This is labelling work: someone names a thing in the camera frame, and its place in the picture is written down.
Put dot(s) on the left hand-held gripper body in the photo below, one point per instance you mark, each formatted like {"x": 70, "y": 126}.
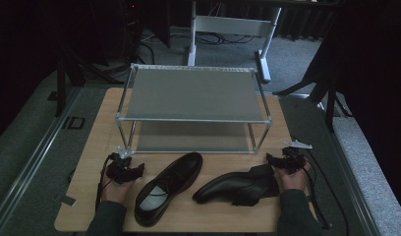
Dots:
{"x": 120, "y": 172}

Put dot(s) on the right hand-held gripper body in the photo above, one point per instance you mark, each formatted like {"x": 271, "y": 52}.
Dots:
{"x": 293, "y": 160}

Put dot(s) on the black leather shoe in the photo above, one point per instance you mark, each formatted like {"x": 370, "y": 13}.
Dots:
{"x": 175, "y": 177}
{"x": 234, "y": 188}

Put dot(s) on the grey metal shoe rack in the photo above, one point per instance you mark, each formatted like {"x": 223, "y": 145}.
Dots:
{"x": 193, "y": 95}

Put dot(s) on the person's right hand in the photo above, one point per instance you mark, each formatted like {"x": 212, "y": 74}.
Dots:
{"x": 293, "y": 182}

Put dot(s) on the person's left hand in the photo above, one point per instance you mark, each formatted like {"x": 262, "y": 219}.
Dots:
{"x": 115, "y": 193}

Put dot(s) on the grey tape strip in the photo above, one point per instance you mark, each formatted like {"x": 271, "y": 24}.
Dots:
{"x": 67, "y": 200}

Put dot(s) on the black metal stand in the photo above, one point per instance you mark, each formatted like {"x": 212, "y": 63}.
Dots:
{"x": 61, "y": 88}
{"x": 329, "y": 98}

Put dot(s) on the aluminium floor rail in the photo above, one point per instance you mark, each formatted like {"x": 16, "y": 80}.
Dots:
{"x": 31, "y": 160}
{"x": 349, "y": 177}

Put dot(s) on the black rectangular frame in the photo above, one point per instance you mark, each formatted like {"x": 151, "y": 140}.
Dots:
{"x": 75, "y": 123}

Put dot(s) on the white desk frame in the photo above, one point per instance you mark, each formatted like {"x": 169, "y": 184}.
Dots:
{"x": 233, "y": 25}

